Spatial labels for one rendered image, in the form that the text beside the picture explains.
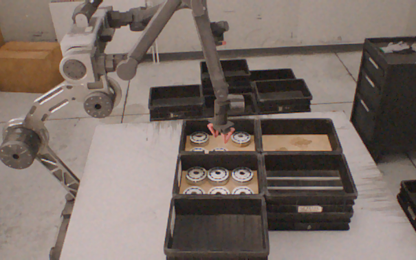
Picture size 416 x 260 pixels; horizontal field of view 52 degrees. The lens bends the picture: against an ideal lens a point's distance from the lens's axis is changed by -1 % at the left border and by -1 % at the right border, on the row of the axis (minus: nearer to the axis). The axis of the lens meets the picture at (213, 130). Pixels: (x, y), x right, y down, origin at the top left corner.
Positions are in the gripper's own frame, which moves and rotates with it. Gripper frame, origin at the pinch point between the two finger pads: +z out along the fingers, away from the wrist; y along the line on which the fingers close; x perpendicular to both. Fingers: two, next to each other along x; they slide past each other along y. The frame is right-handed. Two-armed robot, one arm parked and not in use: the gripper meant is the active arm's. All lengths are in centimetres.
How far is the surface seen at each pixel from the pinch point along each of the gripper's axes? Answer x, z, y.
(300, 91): -145, 56, 57
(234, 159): -8.8, 16.3, -0.6
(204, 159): 1.5, 16.5, 9.7
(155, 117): -39, 58, 109
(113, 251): 57, 37, 9
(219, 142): -19.4, 23.5, 21.3
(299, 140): -51, 23, -8
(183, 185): 15.9, 23.9, 8.8
